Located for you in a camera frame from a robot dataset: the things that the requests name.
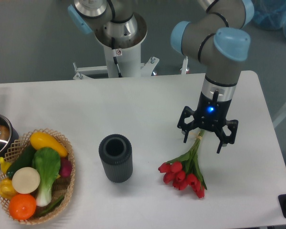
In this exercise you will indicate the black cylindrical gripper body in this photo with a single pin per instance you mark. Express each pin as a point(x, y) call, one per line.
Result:
point(209, 114)

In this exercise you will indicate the red tulip bouquet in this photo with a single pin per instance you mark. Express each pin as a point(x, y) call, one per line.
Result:
point(184, 171)

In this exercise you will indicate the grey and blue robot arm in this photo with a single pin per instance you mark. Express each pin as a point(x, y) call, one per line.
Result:
point(217, 41)

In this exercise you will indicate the dark grey ribbed vase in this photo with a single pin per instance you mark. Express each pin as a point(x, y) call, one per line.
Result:
point(115, 152)

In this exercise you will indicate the blue plastic bag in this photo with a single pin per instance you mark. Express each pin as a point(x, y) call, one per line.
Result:
point(270, 15)

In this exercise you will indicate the purple red onion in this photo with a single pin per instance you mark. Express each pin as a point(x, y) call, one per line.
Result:
point(66, 168)

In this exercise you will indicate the green bok choy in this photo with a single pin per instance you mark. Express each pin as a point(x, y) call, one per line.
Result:
point(47, 162)

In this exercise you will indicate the yellow squash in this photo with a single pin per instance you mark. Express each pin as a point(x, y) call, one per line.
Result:
point(40, 140)

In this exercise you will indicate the green chili pepper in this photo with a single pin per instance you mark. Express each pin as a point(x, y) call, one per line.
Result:
point(50, 207)

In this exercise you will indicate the woven wicker basket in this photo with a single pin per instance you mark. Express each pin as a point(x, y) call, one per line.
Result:
point(61, 186)

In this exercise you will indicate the dark green cucumber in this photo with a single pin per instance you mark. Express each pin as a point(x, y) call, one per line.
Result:
point(23, 160)

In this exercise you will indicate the cream round bun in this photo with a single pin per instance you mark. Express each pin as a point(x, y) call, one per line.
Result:
point(26, 180)

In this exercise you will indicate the orange fruit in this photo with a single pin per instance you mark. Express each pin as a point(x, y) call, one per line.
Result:
point(22, 206)

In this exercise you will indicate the yellow banana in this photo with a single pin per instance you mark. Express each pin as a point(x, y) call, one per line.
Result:
point(4, 165)

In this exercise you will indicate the yellow bell pepper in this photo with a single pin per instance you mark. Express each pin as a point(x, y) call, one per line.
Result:
point(7, 190)

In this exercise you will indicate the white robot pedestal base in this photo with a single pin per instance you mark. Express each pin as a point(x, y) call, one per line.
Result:
point(121, 44)

